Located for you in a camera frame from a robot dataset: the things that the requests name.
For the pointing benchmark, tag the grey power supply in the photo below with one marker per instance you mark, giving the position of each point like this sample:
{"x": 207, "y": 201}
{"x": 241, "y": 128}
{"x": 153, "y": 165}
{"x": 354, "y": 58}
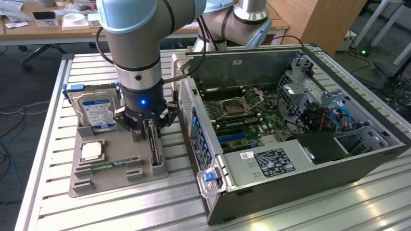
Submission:
{"x": 273, "y": 163}

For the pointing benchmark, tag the green motherboard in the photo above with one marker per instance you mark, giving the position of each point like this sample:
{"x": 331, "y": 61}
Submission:
{"x": 266, "y": 125}

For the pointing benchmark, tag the bag with dark parts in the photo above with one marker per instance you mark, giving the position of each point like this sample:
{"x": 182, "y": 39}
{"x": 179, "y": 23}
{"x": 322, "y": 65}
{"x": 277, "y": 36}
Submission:
{"x": 77, "y": 8}

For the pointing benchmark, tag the perforated metal disk bay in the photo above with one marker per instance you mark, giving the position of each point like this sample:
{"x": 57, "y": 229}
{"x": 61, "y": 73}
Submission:
{"x": 293, "y": 86}

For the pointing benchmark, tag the silver CPU chip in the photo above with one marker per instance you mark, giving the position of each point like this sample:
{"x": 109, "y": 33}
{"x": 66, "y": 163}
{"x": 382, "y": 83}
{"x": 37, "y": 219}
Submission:
{"x": 91, "y": 150}

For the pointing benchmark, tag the black and white box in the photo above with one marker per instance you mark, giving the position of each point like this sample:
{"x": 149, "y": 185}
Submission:
{"x": 46, "y": 19}

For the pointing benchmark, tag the white table frame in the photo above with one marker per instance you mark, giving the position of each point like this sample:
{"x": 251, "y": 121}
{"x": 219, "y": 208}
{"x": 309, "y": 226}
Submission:
{"x": 369, "y": 22}

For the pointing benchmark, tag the blue expansion slot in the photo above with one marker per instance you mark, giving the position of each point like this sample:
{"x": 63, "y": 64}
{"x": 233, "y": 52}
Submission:
{"x": 230, "y": 137}

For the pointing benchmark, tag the white labelled box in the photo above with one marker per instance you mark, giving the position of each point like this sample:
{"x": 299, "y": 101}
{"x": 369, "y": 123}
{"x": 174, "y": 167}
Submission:
{"x": 93, "y": 21}

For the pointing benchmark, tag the CPU socket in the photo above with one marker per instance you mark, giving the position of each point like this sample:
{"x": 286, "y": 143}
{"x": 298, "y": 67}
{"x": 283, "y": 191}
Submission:
{"x": 231, "y": 108}

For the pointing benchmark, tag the white tape roll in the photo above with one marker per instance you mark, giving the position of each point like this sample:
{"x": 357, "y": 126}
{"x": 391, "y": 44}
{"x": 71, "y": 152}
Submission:
{"x": 74, "y": 17}

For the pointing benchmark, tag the silver chipset heat sink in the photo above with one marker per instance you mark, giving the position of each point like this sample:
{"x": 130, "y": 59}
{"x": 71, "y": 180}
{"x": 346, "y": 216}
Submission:
{"x": 269, "y": 140}

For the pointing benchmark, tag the device with green light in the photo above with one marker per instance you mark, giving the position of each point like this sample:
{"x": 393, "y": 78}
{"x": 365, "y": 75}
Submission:
{"x": 363, "y": 52}

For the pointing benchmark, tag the green RAM stick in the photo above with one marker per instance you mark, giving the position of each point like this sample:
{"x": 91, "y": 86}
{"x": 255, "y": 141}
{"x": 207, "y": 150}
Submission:
{"x": 106, "y": 164}
{"x": 239, "y": 122}

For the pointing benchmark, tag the wooden cabinet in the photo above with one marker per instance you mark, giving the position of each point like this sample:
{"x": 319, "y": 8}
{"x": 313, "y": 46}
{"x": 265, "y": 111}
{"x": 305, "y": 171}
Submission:
{"x": 321, "y": 24}

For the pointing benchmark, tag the hard disk with blue rails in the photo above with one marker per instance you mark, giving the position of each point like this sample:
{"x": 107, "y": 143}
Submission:
{"x": 97, "y": 108}

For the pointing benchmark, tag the grey parts rack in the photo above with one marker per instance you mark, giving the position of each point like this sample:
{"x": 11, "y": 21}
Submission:
{"x": 113, "y": 178}

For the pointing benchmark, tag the open black PC case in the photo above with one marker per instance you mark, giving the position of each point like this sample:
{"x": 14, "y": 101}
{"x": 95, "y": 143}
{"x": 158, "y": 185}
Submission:
{"x": 289, "y": 197}

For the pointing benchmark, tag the flat white box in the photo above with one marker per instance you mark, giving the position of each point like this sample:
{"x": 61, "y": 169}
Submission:
{"x": 75, "y": 26}

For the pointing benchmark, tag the red and white card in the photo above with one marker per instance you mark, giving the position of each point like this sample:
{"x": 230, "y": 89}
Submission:
{"x": 17, "y": 24}

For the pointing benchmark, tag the black expansion card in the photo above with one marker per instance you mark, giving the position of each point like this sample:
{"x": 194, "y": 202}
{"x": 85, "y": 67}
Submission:
{"x": 155, "y": 149}

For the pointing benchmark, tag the blue case latch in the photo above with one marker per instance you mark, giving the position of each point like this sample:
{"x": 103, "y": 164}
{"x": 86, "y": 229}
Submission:
{"x": 210, "y": 178}

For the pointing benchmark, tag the clear plastic bag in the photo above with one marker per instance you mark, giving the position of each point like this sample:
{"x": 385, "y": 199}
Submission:
{"x": 12, "y": 12}

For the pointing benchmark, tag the grey cup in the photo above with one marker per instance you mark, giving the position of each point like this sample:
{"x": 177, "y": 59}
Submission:
{"x": 46, "y": 3}

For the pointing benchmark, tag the black chair base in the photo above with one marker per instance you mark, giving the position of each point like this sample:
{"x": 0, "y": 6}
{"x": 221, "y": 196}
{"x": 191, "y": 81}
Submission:
{"x": 27, "y": 67}

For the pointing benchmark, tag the wooden desk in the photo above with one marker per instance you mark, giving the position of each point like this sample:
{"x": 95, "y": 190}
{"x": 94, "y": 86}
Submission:
{"x": 49, "y": 33}

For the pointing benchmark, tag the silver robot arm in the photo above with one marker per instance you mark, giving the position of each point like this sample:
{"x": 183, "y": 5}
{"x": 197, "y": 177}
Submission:
{"x": 135, "y": 48}

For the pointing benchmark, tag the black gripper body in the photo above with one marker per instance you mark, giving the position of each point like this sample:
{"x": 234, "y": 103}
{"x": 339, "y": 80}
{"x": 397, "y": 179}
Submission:
{"x": 142, "y": 96}

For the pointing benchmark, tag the silver socket cover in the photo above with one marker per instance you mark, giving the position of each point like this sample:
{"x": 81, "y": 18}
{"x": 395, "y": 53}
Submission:
{"x": 253, "y": 89}

